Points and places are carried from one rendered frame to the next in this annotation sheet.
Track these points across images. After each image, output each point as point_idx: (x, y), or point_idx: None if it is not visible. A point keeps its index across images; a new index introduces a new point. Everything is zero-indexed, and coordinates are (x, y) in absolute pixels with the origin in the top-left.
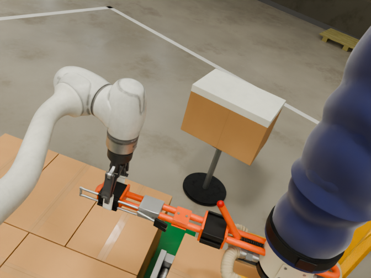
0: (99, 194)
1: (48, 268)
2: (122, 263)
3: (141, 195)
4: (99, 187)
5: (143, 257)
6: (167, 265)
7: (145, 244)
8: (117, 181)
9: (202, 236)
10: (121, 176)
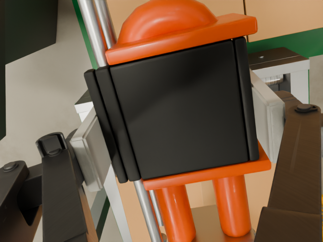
0: (87, 80)
1: None
2: (256, 7)
3: (245, 220)
4: (159, 20)
5: (284, 32)
6: (287, 78)
7: (312, 19)
8: (254, 102)
9: None
10: (273, 142)
